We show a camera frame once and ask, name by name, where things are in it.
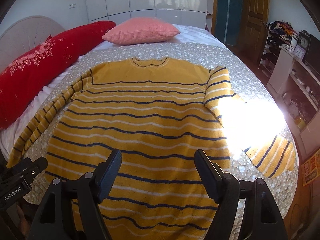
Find yellow striped knit sweater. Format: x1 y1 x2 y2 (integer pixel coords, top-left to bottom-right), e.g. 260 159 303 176
8 57 296 239

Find pile of clothes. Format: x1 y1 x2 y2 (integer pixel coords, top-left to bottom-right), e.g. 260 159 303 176
268 21 298 40

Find yellow red poster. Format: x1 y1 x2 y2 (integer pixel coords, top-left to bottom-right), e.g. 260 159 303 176
301 150 319 186

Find red embroidered long pillow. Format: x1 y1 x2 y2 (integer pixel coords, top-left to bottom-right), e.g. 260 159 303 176
0 21 116 129

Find yellow jar on shelf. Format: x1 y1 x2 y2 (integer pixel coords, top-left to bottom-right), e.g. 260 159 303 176
295 116 306 131

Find white bed headboard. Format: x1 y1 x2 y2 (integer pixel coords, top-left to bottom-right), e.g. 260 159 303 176
0 16 65 71

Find white shelving unit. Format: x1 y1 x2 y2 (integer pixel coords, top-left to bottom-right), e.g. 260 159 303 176
258 25 319 160

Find black television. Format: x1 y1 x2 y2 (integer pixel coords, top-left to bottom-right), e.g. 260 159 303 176
304 34 320 74

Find purple square alarm clock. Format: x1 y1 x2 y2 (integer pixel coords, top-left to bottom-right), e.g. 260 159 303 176
293 45 306 61

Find dark ornate mantel clock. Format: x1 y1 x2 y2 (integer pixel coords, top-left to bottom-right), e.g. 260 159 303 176
298 30 310 50

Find pink square pillow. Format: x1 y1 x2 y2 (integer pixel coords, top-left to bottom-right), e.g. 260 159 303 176
102 17 180 46

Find brown wooden door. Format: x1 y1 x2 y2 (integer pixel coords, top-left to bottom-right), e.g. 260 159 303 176
237 0 269 62

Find white glossy wardrobe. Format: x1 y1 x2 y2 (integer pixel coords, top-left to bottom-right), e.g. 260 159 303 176
86 0 209 28

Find wall power socket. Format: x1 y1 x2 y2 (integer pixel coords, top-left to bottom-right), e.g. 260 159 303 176
68 4 76 9

